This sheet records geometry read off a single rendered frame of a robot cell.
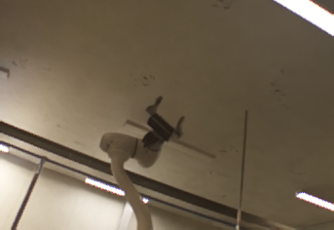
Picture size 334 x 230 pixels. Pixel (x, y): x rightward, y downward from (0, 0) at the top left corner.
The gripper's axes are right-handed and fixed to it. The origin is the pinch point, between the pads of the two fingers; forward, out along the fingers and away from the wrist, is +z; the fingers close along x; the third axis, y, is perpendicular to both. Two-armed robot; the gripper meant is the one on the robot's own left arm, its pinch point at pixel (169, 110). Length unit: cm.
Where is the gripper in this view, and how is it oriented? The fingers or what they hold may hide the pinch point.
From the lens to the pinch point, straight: 134.3
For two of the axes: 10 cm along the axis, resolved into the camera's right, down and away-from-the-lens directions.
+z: 3.3, -7.1, -6.3
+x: 7.2, 6.2, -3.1
